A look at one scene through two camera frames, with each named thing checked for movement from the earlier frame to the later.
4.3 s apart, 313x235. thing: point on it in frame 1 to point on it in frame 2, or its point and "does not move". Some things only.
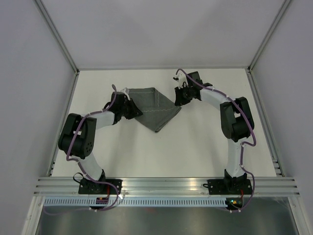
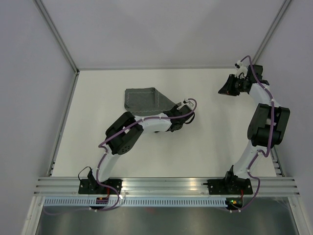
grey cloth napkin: (157, 110) does not move
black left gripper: (135, 111) to (173, 110)
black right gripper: (180, 101) to (227, 88)
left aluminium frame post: (57, 36) does not move
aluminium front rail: (163, 186) does not move
